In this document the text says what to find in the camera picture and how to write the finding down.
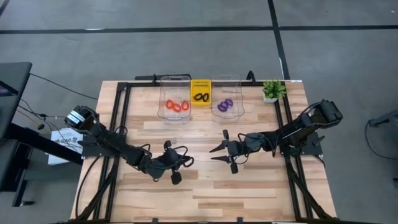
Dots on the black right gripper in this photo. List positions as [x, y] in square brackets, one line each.
[248, 143]

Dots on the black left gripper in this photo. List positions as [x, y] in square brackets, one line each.
[168, 161]

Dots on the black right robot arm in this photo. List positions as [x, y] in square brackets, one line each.
[304, 127]

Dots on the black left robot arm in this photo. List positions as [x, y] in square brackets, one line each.
[118, 146]

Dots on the clear plastic bin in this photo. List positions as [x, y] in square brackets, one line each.
[174, 90]
[227, 90]

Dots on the yellow plastic basket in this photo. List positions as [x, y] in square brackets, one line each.
[201, 85]

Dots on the green plant in white pot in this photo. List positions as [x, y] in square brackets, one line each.
[274, 88]

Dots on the white printed booklet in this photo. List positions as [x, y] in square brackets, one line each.
[65, 133]

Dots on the black desk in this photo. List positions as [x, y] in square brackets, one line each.
[15, 74]

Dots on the black aluminium table frame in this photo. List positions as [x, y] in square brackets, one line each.
[140, 84]

